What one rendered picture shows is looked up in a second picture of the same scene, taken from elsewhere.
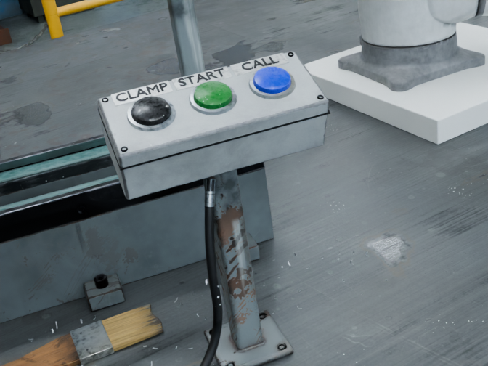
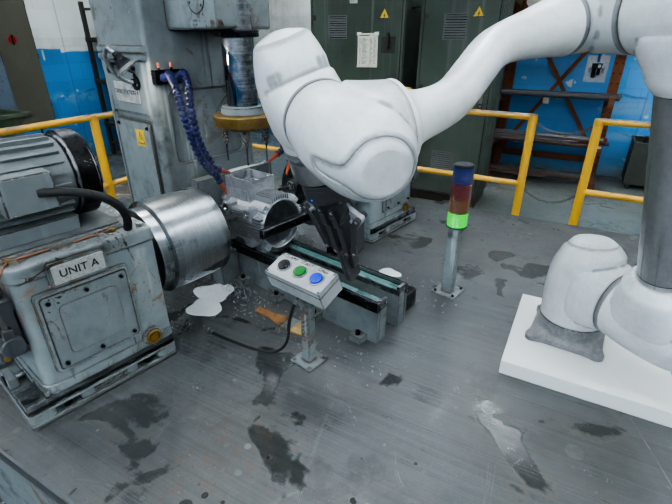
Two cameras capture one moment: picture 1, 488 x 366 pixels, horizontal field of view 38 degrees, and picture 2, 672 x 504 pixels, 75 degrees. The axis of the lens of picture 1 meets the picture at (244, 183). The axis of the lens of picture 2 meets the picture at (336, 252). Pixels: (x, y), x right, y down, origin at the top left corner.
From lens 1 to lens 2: 0.81 m
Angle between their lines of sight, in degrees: 49
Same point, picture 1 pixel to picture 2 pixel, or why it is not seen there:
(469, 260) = (398, 407)
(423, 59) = (553, 332)
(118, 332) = (297, 327)
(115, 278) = (319, 313)
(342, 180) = (436, 349)
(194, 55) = (451, 257)
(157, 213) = (338, 302)
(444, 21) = (572, 320)
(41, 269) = not seen: hidden behind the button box
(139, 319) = not seen: hidden behind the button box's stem
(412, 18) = (553, 306)
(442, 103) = (524, 357)
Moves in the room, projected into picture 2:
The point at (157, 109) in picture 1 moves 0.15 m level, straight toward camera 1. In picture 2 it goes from (283, 264) to (224, 286)
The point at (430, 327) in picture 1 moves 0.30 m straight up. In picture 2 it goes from (343, 406) to (345, 291)
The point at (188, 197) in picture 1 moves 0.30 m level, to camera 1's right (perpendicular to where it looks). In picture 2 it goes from (349, 304) to (428, 366)
